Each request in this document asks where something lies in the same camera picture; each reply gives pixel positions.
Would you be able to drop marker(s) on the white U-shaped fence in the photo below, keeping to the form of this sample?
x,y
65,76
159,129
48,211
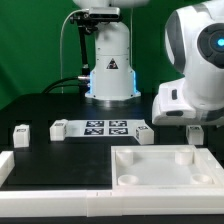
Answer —
x,y
113,202

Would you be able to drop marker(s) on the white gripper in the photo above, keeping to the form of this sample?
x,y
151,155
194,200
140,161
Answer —
x,y
171,108

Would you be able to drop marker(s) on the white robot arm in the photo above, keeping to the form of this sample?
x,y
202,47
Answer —
x,y
194,42

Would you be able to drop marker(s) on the black camera on stand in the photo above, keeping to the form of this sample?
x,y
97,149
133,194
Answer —
x,y
88,19

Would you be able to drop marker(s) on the white square tabletop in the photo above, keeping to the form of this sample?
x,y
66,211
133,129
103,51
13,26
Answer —
x,y
165,167

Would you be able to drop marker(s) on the white fiducial marker sheet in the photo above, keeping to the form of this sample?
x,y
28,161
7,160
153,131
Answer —
x,y
99,128

